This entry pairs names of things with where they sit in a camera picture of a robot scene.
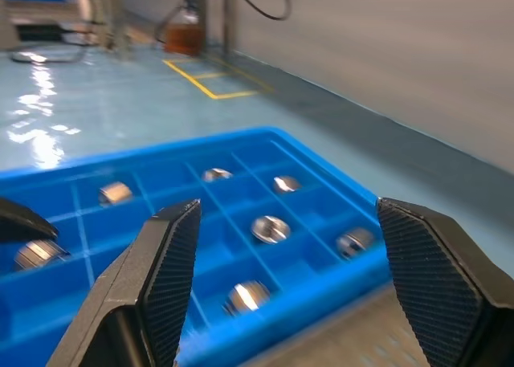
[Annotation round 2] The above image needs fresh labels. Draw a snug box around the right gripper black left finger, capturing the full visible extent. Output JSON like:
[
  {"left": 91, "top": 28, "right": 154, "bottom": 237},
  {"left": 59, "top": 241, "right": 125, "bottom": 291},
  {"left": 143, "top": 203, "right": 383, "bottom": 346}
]
[{"left": 46, "top": 198, "right": 202, "bottom": 367}]

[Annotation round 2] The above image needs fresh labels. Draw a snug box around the black hanging cable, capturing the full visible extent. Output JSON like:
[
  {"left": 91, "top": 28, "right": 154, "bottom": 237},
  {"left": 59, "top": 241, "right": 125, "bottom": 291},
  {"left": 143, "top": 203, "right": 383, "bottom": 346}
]
[{"left": 232, "top": 0, "right": 292, "bottom": 22}]

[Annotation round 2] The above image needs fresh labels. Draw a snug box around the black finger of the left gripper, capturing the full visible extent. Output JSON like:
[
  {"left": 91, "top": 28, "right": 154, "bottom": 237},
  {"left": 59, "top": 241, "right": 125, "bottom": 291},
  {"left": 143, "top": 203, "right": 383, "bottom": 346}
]
[{"left": 0, "top": 197, "right": 60, "bottom": 244}]

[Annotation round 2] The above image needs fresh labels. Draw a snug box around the amber liquid bottle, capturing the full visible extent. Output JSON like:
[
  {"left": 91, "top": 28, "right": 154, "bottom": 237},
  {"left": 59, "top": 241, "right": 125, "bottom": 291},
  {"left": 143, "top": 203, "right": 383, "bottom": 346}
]
[{"left": 164, "top": 11, "right": 204, "bottom": 57}]

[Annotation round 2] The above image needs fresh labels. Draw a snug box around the grey equipment rack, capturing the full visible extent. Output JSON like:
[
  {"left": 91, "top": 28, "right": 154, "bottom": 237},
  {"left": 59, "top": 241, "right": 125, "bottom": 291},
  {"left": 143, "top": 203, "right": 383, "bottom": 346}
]
[{"left": 0, "top": 0, "right": 133, "bottom": 53}]

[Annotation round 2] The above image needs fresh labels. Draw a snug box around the blue plastic compartment bin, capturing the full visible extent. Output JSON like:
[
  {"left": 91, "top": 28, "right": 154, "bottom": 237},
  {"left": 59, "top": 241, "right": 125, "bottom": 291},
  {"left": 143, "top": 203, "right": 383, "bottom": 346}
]
[{"left": 0, "top": 126, "right": 393, "bottom": 367}]

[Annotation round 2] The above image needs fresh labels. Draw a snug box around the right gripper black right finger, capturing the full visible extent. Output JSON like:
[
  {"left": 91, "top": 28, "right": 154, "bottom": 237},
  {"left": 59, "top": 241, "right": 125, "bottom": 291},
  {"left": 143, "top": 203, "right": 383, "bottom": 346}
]
[{"left": 376, "top": 197, "right": 514, "bottom": 367}]

